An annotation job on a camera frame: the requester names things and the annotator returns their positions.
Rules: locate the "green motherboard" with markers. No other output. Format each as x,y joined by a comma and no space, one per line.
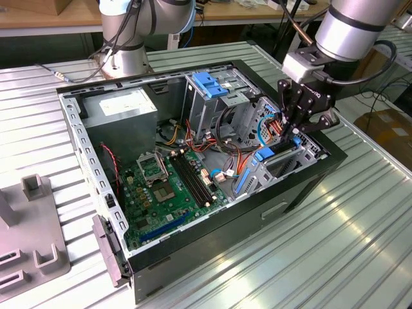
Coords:
179,206

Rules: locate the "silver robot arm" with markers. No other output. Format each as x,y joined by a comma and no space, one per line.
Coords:
351,29

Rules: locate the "silver disk bay cage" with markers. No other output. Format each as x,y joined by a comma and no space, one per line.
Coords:
267,176

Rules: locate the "CPU socket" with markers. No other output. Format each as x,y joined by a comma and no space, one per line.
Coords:
164,193

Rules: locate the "grey power supply unit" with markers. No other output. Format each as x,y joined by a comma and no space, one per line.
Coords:
124,128

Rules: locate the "silver metal cylinder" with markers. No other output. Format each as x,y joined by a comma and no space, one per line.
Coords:
406,22

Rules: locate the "long wooden desk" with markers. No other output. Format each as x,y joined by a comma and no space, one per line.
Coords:
32,16

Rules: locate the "black RAM slot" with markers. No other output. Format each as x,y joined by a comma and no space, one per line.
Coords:
191,181
186,183
200,178
196,180

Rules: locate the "grey case front panel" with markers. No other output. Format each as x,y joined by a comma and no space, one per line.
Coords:
107,251

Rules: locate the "blue plastic cage latch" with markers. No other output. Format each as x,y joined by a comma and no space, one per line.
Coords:
209,85

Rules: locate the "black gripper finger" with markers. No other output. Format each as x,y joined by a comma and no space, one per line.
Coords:
326,121
284,96

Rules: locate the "small white box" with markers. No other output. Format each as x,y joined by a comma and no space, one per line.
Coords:
277,4

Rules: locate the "silver optical drive cage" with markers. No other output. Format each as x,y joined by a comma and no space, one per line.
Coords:
206,109

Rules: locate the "black open PC case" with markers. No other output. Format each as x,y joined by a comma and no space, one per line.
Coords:
227,232

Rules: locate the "blue expansion slot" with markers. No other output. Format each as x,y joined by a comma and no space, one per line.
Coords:
165,227

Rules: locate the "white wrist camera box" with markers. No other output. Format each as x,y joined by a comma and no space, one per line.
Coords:
299,67

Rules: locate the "metal slat side table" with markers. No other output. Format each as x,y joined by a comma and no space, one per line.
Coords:
404,54

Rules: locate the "grey parts rack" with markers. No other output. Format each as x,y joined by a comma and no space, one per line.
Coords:
38,225

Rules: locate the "large brown cardboard box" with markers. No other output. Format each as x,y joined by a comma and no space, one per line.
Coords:
389,135

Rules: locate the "hard disk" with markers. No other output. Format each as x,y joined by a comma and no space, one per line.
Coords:
264,154

